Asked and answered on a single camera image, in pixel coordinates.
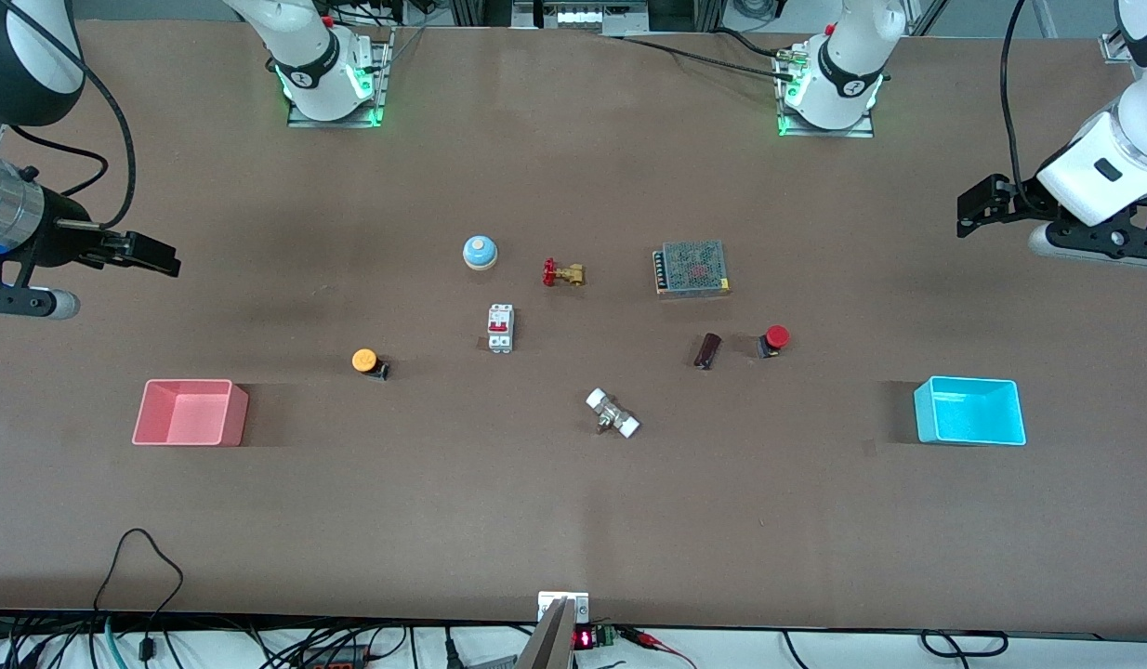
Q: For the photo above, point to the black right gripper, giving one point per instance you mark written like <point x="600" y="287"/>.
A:
<point x="60" y="239"/>

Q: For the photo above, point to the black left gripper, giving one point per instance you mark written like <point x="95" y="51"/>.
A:
<point x="1021" y="198"/>

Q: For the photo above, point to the red push button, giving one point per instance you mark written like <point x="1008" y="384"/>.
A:
<point x="777" y="335"/>

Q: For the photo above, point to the yellow push button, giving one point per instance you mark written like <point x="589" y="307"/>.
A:
<point x="364" y="360"/>

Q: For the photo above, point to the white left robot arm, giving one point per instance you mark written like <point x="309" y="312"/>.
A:
<point x="848" y="65"/>

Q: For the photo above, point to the pink plastic bin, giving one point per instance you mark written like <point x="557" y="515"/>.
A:
<point x="192" y="418"/>

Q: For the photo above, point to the cyan plastic bin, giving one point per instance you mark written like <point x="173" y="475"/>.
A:
<point x="969" y="418"/>

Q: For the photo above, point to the metal mesh power supply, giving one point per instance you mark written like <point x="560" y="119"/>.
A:
<point x="692" y="268"/>

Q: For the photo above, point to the dark brown cylindrical capacitor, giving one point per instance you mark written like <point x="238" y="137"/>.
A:
<point x="707" y="350"/>

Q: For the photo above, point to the blue call bell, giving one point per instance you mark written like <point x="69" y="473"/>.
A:
<point x="480" y="252"/>

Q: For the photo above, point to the metal fitting with white caps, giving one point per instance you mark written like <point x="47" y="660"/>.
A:
<point x="613" y="414"/>

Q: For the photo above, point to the red and black clip lead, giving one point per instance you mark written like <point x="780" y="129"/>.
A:
<point x="662" y="643"/>

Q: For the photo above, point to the red digit display module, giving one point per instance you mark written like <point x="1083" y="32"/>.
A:
<point x="585" y="638"/>

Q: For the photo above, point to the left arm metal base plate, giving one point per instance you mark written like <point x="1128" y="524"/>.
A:
<point x="862" y="132"/>

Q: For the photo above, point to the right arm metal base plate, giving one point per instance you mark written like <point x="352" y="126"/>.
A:
<point x="384" y="74"/>

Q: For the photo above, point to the white circuit breaker red switch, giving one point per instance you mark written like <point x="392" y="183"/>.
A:
<point x="500" y="325"/>

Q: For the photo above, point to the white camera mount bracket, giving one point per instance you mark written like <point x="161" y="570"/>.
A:
<point x="547" y="602"/>

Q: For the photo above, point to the grey metal mount bar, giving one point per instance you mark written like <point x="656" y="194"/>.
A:
<point x="547" y="646"/>

